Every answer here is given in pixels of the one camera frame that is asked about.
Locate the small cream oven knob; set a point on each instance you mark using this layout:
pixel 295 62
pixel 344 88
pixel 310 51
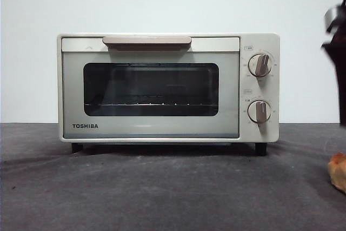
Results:
pixel 259 112

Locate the golden brown bread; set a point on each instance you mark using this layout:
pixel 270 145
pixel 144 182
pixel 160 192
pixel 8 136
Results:
pixel 338 172

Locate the cream Toshiba toaster oven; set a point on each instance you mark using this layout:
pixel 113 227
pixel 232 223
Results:
pixel 259 87

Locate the large cream oven knob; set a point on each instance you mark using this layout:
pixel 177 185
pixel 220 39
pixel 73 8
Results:
pixel 260 65

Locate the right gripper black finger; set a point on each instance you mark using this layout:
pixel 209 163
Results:
pixel 341 79

